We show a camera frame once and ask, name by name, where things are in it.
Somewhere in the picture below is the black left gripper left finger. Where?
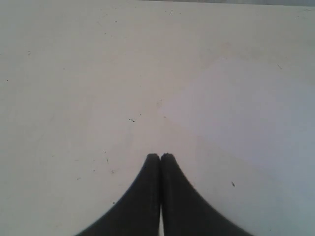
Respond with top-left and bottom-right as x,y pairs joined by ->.
81,154 -> 160,236

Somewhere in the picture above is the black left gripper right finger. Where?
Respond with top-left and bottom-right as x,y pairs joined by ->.
160,153 -> 249,236

